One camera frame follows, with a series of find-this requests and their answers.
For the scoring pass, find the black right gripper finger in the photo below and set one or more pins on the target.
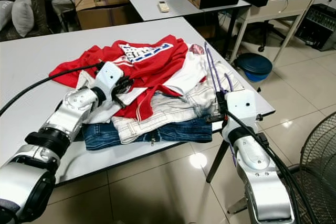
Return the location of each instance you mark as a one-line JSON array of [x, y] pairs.
[[223, 98], [217, 98]]

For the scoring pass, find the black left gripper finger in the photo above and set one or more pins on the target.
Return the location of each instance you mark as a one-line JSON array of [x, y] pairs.
[[124, 98]]

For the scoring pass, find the purple plastic clothes hanger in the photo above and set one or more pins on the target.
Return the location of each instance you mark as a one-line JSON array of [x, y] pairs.
[[212, 69]]

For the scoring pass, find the red jersey shirt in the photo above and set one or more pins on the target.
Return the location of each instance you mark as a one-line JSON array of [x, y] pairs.
[[157, 72]]

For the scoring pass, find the white and red shirt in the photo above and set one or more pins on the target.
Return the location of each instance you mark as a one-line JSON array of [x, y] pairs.
[[189, 74]]

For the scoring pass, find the blue denim jeans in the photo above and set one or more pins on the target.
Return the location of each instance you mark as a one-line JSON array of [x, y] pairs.
[[181, 129]]

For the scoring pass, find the cream striped shorts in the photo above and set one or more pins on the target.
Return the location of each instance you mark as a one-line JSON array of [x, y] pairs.
[[163, 116]]

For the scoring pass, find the blue round stool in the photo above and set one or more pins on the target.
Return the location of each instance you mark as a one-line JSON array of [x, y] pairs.
[[254, 66]]

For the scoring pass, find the cardboard box black print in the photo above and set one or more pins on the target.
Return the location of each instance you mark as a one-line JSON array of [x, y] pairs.
[[105, 17]]

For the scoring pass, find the black office chair base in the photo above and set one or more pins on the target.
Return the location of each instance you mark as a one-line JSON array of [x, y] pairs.
[[273, 38]]

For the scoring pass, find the white remote control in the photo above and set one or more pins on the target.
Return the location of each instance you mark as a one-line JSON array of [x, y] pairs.
[[163, 7]]

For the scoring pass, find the white table black legs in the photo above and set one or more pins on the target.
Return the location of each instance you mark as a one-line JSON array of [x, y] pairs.
[[31, 51]]

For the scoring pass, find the black mesh fan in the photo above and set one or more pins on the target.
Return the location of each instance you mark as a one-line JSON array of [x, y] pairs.
[[320, 171]]

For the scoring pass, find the black equipment case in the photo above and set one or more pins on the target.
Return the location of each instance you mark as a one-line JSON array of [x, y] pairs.
[[315, 27]]

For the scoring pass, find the brown wicker chair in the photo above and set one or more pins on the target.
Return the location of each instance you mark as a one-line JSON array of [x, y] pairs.
[[39, 3]]

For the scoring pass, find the grey pillow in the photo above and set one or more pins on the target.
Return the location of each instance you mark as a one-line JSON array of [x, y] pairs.
[[23, 11], [6, 14]]

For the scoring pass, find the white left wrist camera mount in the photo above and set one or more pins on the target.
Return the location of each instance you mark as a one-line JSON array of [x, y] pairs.
[[110, 77]]

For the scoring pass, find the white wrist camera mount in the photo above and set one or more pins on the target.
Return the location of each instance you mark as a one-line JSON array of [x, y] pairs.
[[110, 77], [241, 108]]

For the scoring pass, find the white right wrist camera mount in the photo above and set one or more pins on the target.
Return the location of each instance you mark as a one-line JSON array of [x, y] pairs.
[[241, 108]]

